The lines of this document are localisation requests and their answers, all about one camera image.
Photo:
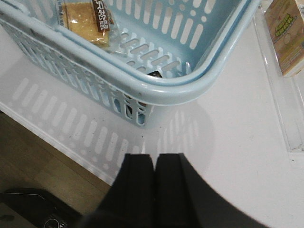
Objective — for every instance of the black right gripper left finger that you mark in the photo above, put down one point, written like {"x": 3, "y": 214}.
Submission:
{"x": 130, "y": 200}

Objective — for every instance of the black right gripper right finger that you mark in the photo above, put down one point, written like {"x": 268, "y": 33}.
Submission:
{"x": 185, "y": 200}

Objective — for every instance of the packaged bread with brown label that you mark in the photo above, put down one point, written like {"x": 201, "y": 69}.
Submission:
{"x": 91, "y": 20}

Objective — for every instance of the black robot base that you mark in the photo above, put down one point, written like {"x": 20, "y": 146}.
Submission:
{"x": 40, "y": 207}

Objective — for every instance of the light blue plastic basket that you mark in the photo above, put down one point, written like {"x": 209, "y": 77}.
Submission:
{"x": 170, "y": 51}

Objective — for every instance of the clear acrylic shelf right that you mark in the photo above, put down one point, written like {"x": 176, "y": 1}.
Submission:
{"x": 287, "y": 92}

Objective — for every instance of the beige green drink carton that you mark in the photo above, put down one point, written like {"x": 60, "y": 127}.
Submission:
{"x": 285, "y": 22}

